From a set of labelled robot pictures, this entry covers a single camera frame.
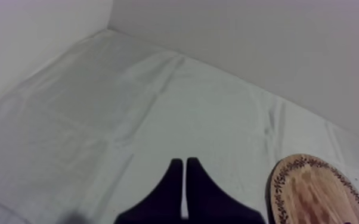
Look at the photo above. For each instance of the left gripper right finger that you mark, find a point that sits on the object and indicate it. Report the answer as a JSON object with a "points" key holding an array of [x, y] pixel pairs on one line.
{"points": [[209, 201]]}

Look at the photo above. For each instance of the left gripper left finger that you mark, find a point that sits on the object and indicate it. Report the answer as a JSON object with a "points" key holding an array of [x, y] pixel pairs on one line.
{"points": [[162, 201]]}

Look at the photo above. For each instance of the round wooden board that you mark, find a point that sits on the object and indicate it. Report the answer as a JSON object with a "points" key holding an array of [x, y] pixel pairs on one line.
{"points": [[318, 194]]}

